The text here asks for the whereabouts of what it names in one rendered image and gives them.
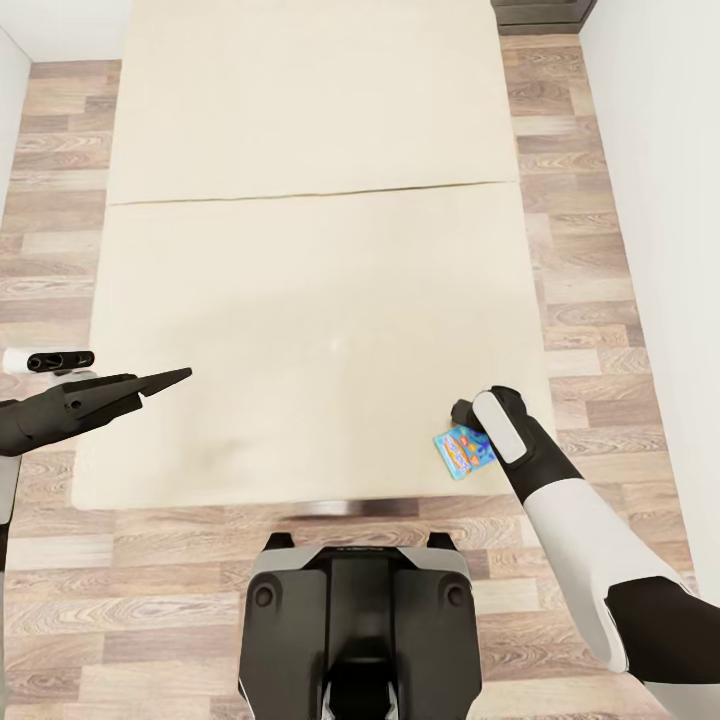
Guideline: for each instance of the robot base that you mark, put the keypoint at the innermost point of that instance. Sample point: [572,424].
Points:
[360,616]

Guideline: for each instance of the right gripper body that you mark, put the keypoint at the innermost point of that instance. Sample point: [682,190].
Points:
[462,414]

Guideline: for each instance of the board game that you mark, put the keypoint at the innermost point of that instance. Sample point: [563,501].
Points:
[464,450]

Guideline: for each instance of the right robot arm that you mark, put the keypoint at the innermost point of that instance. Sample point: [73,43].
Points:
[634,611]

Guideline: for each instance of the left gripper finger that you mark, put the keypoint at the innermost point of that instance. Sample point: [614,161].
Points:
[90,405]
[158,382]

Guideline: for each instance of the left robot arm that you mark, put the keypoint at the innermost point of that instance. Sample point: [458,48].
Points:
[78,401]

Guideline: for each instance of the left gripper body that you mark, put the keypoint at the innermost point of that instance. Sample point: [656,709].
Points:
[45,420]

